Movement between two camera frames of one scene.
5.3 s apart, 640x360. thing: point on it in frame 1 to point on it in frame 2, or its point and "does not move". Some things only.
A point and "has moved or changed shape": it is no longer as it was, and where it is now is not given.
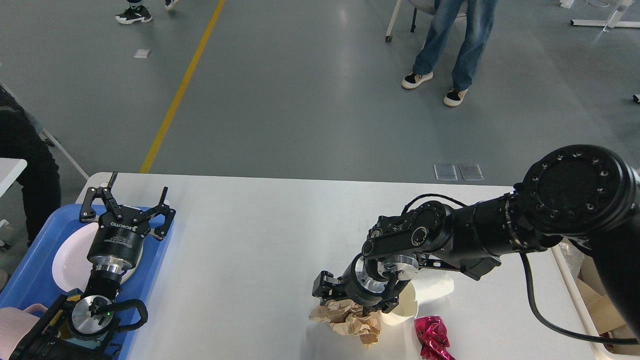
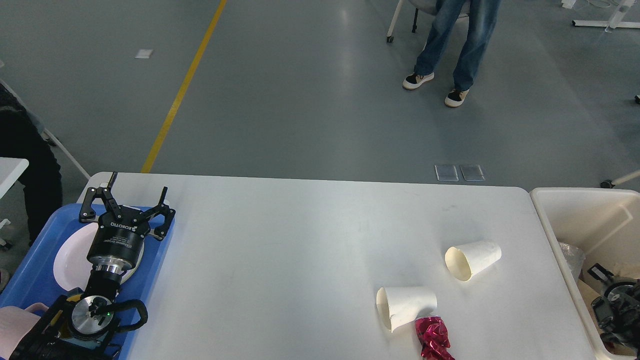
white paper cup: x=427 y=288 has moved or changed shape
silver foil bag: x=573 y=255 does not move
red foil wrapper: x=432 y=332 does not move
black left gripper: x=118 y=244 does not move
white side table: x=10 y=169 does not move
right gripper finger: x=386 y=305 to x=630 y=338
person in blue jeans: x=480 y=17 does not move
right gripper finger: x=322 y=286 to x=600 y=273
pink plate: x=71 y=268 does not move
